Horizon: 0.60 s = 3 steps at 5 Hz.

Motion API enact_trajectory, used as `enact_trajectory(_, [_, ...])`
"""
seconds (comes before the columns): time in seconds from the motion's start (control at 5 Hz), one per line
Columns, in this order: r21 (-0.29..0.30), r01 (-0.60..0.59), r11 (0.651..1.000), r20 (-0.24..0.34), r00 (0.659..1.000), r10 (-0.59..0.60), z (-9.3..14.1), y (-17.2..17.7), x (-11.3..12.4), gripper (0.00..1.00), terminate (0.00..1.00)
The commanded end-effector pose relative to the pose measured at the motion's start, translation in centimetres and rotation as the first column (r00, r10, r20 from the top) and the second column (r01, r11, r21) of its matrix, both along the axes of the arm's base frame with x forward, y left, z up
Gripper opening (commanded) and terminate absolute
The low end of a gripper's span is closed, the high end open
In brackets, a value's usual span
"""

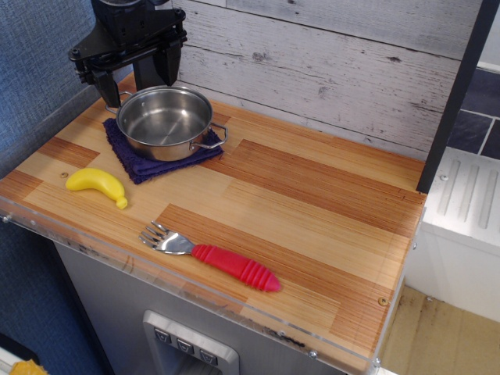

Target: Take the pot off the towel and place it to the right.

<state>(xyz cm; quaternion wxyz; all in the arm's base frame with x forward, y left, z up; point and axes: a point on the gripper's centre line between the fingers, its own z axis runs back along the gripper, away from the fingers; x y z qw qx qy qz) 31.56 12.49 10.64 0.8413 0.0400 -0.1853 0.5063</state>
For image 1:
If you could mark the grey dispenser panel with buttons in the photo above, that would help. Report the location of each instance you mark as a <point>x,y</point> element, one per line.
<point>177,349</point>

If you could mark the fork with red handle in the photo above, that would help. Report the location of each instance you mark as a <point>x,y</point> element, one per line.
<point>246,270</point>

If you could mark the dark purple folded towel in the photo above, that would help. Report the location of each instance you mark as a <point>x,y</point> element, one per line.
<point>140,169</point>

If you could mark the clear acrylic table edge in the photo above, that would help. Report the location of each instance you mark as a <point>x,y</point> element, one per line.
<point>338,280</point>

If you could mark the yellow object bottom left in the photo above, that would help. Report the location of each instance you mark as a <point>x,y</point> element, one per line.
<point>27,368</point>

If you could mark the white toy sink unit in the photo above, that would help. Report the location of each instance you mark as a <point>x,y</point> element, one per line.
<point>455,255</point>

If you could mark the black vertical post right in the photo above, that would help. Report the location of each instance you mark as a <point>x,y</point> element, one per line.
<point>467,67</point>

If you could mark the yellow toy banana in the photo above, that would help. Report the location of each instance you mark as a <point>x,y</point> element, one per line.
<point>106,183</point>

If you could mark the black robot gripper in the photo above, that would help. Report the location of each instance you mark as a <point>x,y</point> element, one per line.
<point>125,32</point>

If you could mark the stainless steel pot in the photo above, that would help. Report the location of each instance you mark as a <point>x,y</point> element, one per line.
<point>168,124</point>

